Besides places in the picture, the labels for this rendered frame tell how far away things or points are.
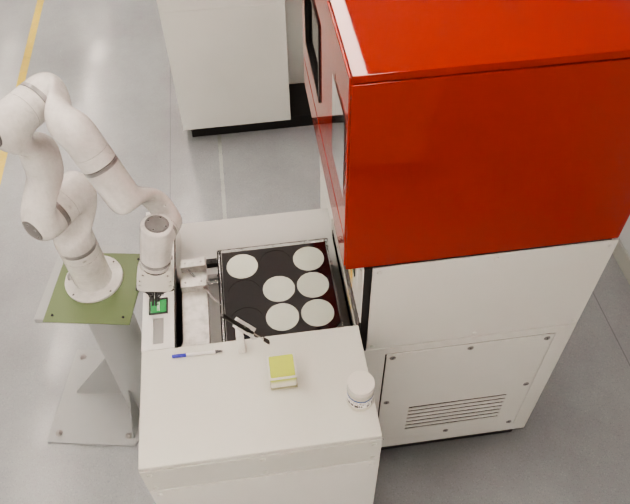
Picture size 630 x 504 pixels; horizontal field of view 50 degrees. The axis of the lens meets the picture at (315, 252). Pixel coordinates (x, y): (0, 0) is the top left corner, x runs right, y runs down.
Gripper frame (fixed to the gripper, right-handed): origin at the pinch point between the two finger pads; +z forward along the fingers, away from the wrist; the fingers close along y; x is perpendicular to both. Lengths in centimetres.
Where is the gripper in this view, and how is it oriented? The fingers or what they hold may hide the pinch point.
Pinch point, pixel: (154, 297)
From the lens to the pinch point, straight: 201.1
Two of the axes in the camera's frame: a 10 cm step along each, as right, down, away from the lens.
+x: 1.4, 7.6, -6.4
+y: -9.7, -0.2, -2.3
